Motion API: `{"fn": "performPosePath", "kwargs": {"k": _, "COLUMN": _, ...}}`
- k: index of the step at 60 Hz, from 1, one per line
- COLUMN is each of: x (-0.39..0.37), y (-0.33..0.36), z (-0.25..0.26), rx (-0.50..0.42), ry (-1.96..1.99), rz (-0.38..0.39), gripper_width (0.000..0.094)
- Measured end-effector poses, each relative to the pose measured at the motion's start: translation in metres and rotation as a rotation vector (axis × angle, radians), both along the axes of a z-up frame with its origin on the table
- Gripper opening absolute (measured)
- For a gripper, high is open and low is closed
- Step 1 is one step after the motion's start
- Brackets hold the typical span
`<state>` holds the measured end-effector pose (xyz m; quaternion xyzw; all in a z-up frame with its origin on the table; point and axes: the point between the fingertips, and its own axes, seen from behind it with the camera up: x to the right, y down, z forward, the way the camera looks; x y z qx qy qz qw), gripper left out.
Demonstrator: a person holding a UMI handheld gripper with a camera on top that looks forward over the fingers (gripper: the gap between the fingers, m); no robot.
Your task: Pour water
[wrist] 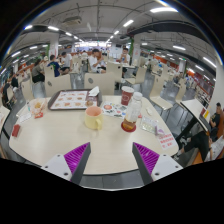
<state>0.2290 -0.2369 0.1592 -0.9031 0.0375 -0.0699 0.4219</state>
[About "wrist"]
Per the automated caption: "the clear bag of snacks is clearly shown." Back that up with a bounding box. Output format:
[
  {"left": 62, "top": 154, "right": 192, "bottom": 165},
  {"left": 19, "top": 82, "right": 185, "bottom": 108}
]
[{"left": 29, "top": 98, "right": 48, "bottom": 119}]

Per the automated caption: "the group of ceiling lights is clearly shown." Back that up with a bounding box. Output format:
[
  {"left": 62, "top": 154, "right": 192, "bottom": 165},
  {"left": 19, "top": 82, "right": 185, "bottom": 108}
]
[{"left": 1, "top": 4, "right": 218, "bottom": 76}]

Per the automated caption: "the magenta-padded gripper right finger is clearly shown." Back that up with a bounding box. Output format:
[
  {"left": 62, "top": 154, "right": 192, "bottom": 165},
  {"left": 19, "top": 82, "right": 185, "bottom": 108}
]
[{"left": 131, "top": 142, "right": 184, "bottom": 186}]

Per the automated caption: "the clear plastic wrapper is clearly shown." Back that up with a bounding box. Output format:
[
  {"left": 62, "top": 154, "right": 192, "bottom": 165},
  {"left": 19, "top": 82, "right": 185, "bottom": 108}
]
[{"left": 139, "top": 115, "right": 159, "bottom": 135}]

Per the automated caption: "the ceiling air conditioner unit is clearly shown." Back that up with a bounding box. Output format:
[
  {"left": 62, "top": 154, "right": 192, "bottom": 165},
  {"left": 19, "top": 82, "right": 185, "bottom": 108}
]
[{"left": 62, "top": 15, "right": 83, "bottom": 26}]

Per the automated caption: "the beige square dining table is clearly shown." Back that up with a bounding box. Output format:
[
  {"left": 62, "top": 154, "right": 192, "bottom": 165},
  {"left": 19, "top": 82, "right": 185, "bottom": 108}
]
[
  {"left": 174, "top": 98, "right": 212, "bottom": 143},
  {"left": 0, "top": 104, "right": 11, "bottom": 134}
]

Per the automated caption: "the beige chair with round logo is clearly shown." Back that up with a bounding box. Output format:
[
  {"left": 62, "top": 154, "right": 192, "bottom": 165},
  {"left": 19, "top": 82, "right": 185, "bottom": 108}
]
[
  {"left": 83, "top": 72, "right": 116, "bottom": 96},
  {"left": 44, "top": 73, "right": 72, "bottom": 98}
]

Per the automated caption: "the white paper napkin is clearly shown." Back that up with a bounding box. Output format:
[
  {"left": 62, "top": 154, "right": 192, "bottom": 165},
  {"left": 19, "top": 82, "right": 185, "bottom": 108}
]
[{"left": 87, "top": 85, "right": 101, "bottom": 98}]

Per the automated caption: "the clear plastic drink bottle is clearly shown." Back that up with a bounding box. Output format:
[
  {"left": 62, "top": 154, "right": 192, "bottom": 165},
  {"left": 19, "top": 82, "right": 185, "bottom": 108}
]
[{"left": 121, "top": 91, "right": 144, "bottom": 132}]

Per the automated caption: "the dark food tray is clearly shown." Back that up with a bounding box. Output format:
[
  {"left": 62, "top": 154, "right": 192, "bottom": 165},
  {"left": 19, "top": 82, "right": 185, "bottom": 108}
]
[{"left": 47, "top": 88, "right": 103, "bottom": 111}]

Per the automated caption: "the red paper cup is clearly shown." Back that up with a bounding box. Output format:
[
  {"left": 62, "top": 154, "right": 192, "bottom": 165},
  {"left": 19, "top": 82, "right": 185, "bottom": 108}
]
[{"left": 120, "top": 85, "right": 135, "bottom": 107}]

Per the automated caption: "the pale yellow mug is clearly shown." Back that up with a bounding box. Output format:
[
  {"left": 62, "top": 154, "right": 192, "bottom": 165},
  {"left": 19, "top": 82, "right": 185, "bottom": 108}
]
[{"left": 83, "top": 105, "right": 104, "bottom": 131}]

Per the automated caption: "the flat red packet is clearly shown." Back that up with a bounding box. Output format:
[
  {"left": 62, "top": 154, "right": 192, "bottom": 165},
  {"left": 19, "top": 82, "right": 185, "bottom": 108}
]
[{"left": 11, "top": 123, "right": 22, "bottom": 138}]

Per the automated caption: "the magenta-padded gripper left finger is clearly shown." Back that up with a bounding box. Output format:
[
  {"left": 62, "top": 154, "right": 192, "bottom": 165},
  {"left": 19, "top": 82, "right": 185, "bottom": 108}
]
[{"left": 40, "top": 142, "right": 92, "bottom": 185}]

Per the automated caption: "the white paper sheet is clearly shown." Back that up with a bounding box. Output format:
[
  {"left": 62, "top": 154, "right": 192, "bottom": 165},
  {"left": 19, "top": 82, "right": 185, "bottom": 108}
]
[{"left": 16, "top": 112, "right": 33, "bottom": 124}]

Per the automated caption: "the printed colourful flyer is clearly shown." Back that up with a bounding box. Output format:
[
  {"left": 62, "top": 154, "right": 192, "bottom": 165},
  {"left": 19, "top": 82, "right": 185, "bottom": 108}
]
[{"left": 100, "top": 101, "right": 128, "bottom": 119}]

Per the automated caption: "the group of beige chairs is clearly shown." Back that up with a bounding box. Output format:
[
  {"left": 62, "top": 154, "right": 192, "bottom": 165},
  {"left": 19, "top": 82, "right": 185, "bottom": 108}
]
[{"left": 6, "top": 56, "right": 204, "bottom": 113}]

